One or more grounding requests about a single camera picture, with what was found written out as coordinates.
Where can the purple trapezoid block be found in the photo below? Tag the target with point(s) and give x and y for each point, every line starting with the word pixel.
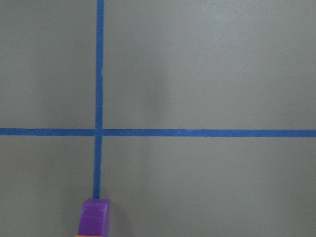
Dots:
pixel 94 218

